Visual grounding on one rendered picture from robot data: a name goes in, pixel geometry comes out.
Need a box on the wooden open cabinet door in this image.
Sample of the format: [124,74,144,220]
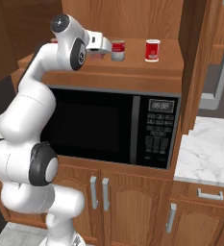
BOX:
[0,0,63,88]
[177,0,224,135]

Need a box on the wooden drawer front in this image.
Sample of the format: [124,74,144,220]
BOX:
[169,180,224,209]

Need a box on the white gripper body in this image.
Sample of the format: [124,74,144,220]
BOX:
[98,36,113,55]

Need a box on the wooden base cupboard door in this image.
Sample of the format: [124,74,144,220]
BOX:
[99,170,175,246]
[51,163,102,246]
[161,199,224,246]

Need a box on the grey cupboard door handle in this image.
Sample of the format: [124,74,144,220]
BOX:
[89,175,99,210]
[165,203,178,234]
[101,177,111,212]

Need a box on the wooden cabinet carcass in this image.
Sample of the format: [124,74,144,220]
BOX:
[10,0,186,94]

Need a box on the grey drawer handle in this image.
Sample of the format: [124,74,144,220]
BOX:
[196,187,224,202]

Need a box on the grey microwave door handle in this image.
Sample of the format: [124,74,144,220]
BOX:
[129,94,142,165]

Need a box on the black microwave oven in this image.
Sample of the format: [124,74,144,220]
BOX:
[40,86,182,170]

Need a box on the grey framed appliance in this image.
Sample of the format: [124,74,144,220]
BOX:
[198,0,224,111]

